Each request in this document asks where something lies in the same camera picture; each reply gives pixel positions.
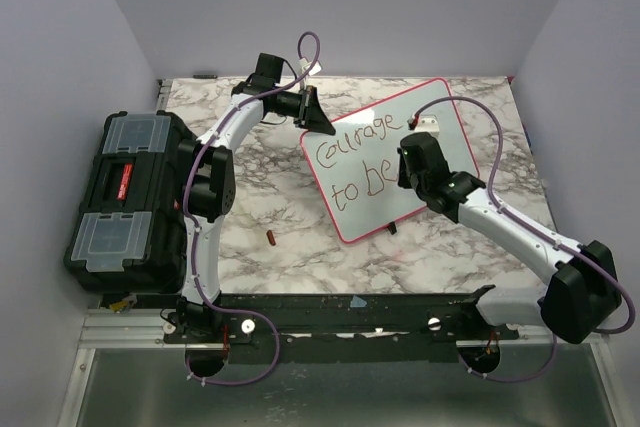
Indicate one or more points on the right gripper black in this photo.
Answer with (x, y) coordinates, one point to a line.
(403, 181)

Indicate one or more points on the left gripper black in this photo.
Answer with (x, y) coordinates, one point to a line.
(309, 114)

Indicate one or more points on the whiteboard with pink frame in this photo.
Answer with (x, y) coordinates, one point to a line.
(357, 168)

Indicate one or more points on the dark red marker cap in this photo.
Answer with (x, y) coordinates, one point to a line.
(271, 237)

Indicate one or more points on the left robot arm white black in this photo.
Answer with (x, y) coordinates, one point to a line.
(209, 191)

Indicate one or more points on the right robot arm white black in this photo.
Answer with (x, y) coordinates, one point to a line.
(577, 294)

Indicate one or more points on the black whiteboard stand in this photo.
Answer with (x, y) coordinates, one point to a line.
(392, 228)

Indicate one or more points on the black toolbox with clear lids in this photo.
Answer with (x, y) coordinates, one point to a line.
(129, 235)

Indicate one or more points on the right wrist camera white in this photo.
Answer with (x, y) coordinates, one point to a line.
(425, 124)

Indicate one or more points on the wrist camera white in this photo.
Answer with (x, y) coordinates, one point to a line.
(425, 124)
(308, 68)

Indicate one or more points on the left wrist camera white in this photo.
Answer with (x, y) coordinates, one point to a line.
(308, 68)

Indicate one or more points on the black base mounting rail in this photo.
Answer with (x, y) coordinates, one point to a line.
(254, 329)

